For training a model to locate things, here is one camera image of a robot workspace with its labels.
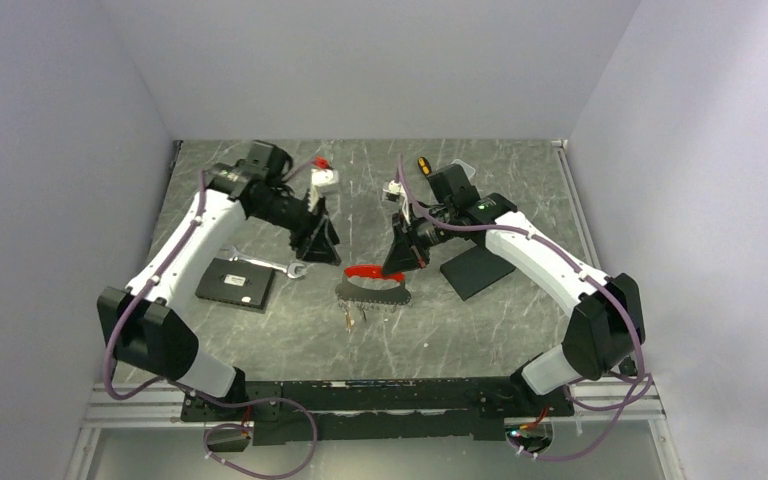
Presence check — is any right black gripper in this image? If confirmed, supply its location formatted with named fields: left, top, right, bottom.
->
left=381, top=205, right=457, bottom=275

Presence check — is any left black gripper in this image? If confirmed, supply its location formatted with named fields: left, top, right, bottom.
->
left=253, top=187, right=342, bottom=266

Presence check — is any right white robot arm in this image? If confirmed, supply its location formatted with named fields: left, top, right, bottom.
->
left=382, top=164, right=645, bottom=415

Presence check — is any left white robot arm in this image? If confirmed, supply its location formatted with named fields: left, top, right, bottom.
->
left=97, top=141, right=341, bottom=420

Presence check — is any silver open-end wrench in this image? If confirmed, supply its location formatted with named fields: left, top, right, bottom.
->
left=218, top=246, right=309, bottom=279

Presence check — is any black flat rectangular pad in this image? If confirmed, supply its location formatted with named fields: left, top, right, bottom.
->
left=440, top=246, right=516, bottom=301

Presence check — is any black box with label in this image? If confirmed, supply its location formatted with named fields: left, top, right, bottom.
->
left=195, top=259, right=276, bottom=313

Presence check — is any yellow black screwdriver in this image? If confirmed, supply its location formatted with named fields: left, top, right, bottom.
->
left=417, top=156, right=433, bottom=177

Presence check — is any white square box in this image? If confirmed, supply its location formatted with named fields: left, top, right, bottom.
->
left=452, top=159, right=476, bottom=181

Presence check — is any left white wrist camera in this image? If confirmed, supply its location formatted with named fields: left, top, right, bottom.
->
left=309, top=156, right=340, bottom=210

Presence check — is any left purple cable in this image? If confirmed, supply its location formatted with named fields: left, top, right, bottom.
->
left=102, top=169, right=319, bottom=478

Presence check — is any purple cable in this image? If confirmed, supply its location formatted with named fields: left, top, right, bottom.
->
left=102, top=169, right=319, bottom=478
left=393, top=154, right=654, bottom=463

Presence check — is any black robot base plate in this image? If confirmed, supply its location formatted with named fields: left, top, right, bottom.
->
left=181, top=376, right=574, bottom=446

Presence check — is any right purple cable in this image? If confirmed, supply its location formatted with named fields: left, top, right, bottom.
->
left=393, top=154, right=654, bottom=463

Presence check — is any aluminium frame rail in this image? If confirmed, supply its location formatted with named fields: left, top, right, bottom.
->
left=82, top=382, right=185, bottom=429

